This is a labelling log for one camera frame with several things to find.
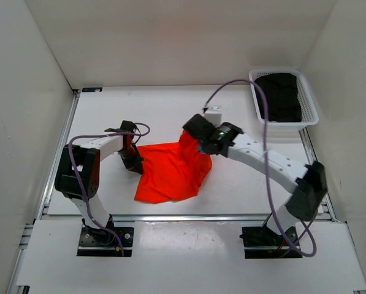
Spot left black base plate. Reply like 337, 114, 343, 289
77, 225, 134, 257

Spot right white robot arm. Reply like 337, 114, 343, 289
183, 114, 327, 245

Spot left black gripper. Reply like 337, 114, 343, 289
118, 143, 144, 173

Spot black folded shorts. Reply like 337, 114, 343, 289
254, 73, 302, 123

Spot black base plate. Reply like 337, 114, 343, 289
77, 225, 134, 257
240, 225, 302, 259

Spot white plastic basket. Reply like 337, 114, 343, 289
249, 68, 319, 132

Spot orange shorts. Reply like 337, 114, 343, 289
134, 130, 212, 204

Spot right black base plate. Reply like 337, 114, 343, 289
240, 225, 302, 259

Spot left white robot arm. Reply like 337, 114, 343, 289
55, 120, 150, 249

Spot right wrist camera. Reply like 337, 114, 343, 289
203, 105, 222, 126

